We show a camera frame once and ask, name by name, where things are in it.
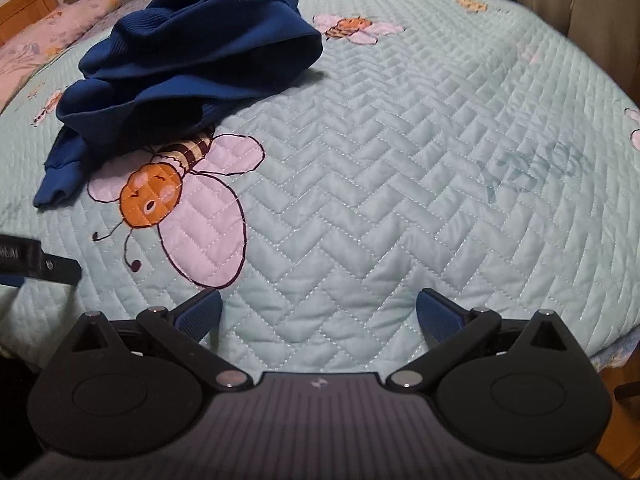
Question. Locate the blue knitted sweater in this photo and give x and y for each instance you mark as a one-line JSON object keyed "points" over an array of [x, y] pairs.
{"points": [[200, 45]]}

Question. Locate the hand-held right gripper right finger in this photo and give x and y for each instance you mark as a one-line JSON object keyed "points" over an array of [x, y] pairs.
{"points": [[437, 312]]}

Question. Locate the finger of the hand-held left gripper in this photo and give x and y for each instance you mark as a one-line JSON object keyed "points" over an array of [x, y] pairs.
{"points": [[62, 270]]}

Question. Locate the wooden headboard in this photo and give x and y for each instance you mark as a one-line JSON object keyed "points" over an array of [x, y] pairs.
{"points": [[25, 10]]}

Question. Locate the light green bee print quilt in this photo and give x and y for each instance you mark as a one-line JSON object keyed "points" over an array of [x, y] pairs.
{"points": [[375, 160]]}

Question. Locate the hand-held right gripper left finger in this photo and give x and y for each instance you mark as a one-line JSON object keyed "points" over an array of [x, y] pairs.
{"points": [[200, 315]]}

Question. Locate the pink floral pillow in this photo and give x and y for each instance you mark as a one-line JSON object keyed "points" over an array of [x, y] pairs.
{"points": [[45, 35]]}

